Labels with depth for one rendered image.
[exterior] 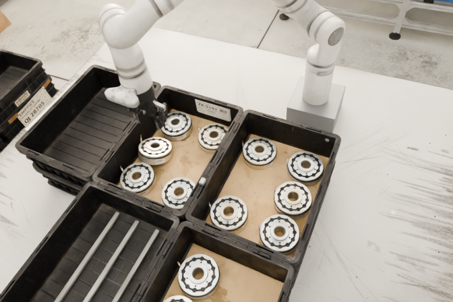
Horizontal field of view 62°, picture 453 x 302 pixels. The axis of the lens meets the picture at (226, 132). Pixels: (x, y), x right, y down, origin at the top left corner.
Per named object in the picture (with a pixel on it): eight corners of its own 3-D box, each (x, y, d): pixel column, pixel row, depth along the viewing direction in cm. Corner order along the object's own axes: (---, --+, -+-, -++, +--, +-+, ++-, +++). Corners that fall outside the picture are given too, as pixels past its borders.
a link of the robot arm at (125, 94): (104, 99, 90) (96, 80, 86) (131, 70, 97) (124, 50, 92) (135, 110, 88) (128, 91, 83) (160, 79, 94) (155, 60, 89)
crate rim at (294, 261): (245, 112, 117) (245, 107, 115) (341, 141, 108) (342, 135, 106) (184, 222, 96) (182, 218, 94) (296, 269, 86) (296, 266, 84)
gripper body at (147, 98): (159, 77, 93) (166, 102, 100) (131, 68, 96) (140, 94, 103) (142, 97, 89) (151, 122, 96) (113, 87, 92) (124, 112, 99)
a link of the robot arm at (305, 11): (286, -33, 96) (311, -18, 90) (328, 13, 117) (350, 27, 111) (264, -3, 98) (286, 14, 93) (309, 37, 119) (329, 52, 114)
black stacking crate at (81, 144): (104, 87, 144) (93, 65, 135) (169, 108, 135) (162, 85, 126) (32, 168, 123) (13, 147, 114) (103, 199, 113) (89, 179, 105)
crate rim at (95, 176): (164, 88, 127) (163, 83, 125) (245, 112, 117) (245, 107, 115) (92, 183, 106) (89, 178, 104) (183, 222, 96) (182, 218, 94)
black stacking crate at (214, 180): (247, 132, 125) (246, 109, 116) (336, 160, 115) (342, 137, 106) (191, 236, 104) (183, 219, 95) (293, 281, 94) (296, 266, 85)
